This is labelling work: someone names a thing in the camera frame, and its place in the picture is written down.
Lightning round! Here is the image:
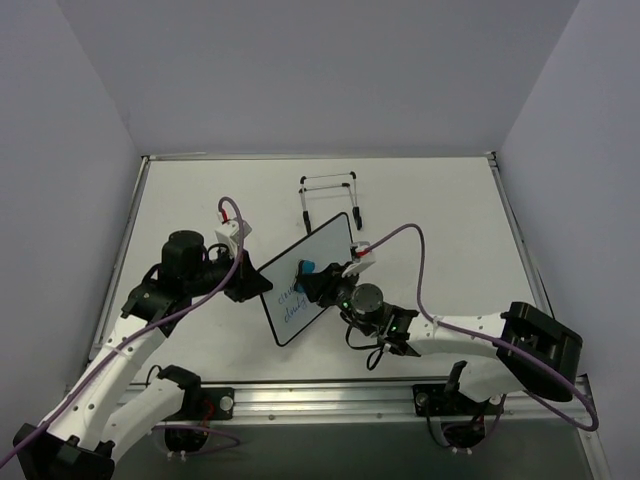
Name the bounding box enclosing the blue bone-shaped eraser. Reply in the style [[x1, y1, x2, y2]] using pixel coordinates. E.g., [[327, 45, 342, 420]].
[[294, 260, 315, 294]]

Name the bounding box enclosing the small black-framed whiteboard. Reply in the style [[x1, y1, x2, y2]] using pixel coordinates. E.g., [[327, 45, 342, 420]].
[[259, 212, 353, 347]]

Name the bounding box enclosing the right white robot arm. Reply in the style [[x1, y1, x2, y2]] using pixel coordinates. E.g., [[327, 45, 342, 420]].
[[294, 261, 583, 413]]

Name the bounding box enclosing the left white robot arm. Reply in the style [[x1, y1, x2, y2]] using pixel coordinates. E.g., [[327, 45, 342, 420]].
[[12, 219, 273, 479]]

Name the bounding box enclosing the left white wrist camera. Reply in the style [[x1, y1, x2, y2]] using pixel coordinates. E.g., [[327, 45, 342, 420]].
[[215, 212, 252, 257]]

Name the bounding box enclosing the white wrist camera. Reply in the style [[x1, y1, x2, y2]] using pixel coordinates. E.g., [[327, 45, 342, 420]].
[[341, 241, 376, 278], [215, 212, 252, 257]]

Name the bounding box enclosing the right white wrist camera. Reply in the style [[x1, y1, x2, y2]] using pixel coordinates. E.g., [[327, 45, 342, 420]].
[[341, 241, 376, 278]]

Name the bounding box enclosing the wire whiteboard stand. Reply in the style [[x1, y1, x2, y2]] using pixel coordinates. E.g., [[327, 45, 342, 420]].
[[298, 170, 364, 235]]

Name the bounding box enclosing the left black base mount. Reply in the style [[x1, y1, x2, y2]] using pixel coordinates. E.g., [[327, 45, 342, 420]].
[[189, 387, 235, 423]]

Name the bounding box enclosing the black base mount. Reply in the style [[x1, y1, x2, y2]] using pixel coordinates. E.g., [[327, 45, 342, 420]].
[[189, 387, 235, 423], [412, 383, 499, 417]]

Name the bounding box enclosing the aluminium front rail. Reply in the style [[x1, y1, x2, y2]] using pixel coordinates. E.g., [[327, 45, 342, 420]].
[[52, 377, 599, 429]]

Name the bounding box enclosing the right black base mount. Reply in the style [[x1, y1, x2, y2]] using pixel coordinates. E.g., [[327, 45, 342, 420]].
[[412, 383, 499, 417]]

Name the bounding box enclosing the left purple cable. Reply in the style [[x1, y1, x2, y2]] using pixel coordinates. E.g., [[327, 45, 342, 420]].
[[0, 197, 242, 461]]

